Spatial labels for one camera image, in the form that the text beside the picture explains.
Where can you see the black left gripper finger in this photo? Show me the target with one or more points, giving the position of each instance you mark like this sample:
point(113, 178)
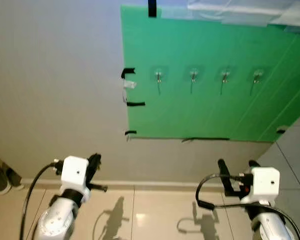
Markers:
point(94, 161)

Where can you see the small black tape piece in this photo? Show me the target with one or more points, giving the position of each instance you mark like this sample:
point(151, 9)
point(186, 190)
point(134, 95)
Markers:
point(280, 131)

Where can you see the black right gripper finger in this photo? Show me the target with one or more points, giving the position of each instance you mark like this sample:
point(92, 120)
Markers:
point(254, 163)
point(223, 172)

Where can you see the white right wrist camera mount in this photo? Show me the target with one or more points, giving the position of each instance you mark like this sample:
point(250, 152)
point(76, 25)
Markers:
point(264, 182)

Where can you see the clear plastic sheet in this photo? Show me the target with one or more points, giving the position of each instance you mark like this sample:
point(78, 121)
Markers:
point(240, 10)

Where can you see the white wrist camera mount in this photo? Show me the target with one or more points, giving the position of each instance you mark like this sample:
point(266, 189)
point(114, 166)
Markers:
point(74, 172)
point(264, 182)

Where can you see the short black tape strip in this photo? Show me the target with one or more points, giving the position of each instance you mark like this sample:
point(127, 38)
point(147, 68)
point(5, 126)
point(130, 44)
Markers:
point(135, 104)
point(127, 72)
point(131, 132)

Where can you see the clear adhesive metal hook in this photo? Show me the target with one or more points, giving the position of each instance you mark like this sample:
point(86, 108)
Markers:
point(258, 76)
point(225, 75)
point(159, 75)
point(193, 75)

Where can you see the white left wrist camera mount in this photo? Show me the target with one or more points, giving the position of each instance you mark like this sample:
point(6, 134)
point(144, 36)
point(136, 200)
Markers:
point(74, 172)

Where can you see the clear crumpled tape piece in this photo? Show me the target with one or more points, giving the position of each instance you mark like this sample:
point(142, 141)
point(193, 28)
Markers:
point(130, 85)

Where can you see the green wall board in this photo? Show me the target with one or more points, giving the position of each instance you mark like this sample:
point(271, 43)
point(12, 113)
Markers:
point(215, 115)

